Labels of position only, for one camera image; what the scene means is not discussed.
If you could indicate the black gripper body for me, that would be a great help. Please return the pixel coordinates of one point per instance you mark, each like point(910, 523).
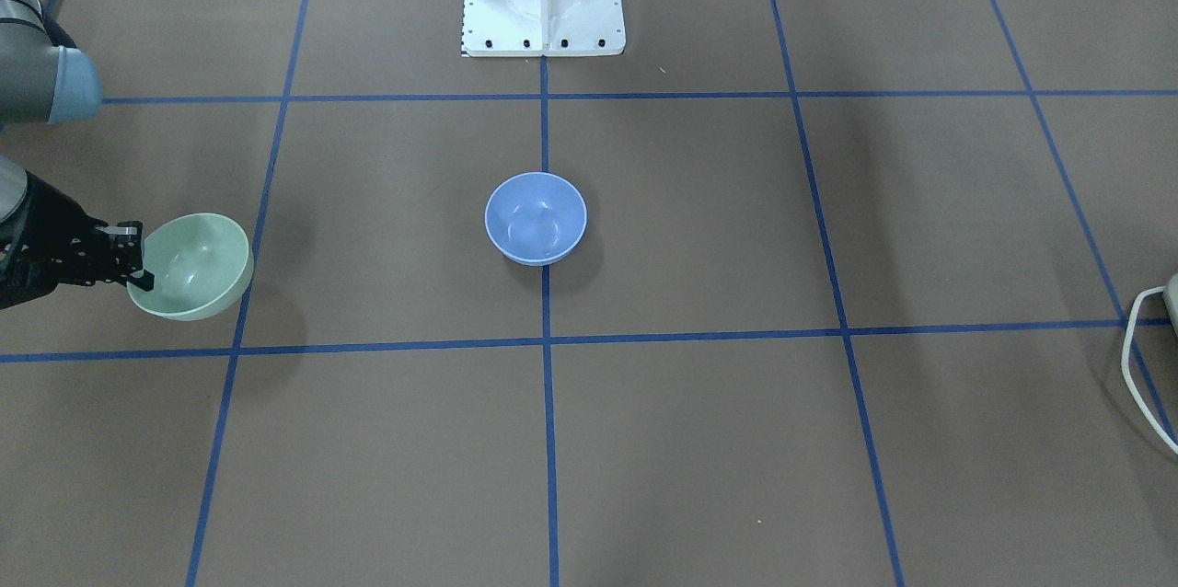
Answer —
point(46, 242)

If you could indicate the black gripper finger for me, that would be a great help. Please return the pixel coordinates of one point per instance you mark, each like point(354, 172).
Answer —
point(121, 255)

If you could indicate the green bowl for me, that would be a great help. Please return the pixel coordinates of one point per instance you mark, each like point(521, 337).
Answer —
point(201, 264)

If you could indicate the blue bowl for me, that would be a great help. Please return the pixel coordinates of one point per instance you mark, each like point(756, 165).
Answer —
point(535, 218)

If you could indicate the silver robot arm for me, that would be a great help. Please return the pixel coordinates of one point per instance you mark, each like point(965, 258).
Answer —
point(45, 79)

